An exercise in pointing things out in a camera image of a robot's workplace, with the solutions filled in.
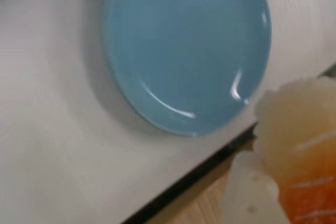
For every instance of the orange salmon sushi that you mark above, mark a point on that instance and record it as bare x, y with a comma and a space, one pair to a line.
302, 129

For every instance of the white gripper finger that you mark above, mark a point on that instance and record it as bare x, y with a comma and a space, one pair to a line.
249, 197

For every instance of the light blue dish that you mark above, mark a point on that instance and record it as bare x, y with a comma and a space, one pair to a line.
183, 51

